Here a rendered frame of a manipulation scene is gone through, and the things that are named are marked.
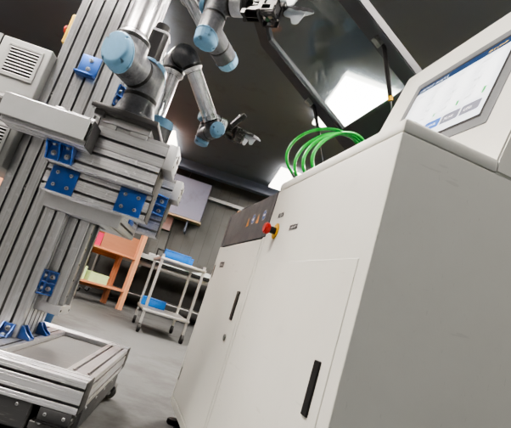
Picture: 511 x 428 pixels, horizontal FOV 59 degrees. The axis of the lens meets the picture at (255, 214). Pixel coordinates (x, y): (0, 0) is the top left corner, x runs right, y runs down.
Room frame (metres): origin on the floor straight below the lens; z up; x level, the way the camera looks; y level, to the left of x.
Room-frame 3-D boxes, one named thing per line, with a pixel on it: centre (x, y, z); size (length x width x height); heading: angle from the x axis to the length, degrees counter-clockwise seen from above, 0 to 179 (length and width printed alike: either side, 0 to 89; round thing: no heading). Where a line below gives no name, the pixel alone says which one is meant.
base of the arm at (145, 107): (1.51, 0.51, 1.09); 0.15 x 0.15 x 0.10
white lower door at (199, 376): (1.80, 0.03, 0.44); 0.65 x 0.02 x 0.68; 14
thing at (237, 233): (1.81, 0.01, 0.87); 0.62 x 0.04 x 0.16; 14
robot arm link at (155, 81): (1.50, 0.51, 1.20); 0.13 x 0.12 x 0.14; 158
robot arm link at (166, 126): (2.01, 0.55, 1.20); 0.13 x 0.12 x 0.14; 30
